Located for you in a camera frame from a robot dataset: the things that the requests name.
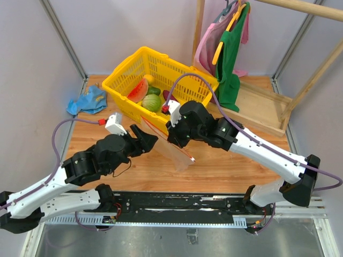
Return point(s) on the green cabbage toy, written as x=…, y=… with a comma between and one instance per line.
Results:
x=152, y=103

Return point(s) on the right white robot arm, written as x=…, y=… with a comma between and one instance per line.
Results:
x=297, y=180

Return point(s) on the pink shirt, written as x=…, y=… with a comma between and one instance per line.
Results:
x=209, y=42

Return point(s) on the grey clothes hanger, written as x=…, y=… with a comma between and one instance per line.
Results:
x=226, y=10

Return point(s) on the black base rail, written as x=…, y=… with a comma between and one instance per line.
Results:
x=180, y=208

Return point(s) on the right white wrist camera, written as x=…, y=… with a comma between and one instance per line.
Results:
x=173, y=108

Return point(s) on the blue cloth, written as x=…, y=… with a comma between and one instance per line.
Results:
x=91, y=102

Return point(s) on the yellow plastic basket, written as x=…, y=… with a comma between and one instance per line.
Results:
x=165, y=71

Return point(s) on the wooden clothes rack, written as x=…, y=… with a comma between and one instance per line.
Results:
x=269, y=111

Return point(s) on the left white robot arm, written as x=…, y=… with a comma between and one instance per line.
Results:
x=45, y=199

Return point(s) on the yellow lemon toy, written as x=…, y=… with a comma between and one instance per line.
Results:
x=150, y=79

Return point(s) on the watermelon slice toy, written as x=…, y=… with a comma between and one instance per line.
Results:
x=139, y=92

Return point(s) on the clear zip top bag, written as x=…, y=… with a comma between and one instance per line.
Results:
x=180, y=157

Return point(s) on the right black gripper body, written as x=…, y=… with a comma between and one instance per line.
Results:
x=182, y=134

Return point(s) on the green shirt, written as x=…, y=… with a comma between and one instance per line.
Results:
x=229, y=83

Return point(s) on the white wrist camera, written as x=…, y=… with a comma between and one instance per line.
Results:
x=173, y=108
x=113, y=124

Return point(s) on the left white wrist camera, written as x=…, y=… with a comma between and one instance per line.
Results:
x=113, y=124

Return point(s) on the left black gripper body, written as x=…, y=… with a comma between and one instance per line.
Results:
x=136, y=148

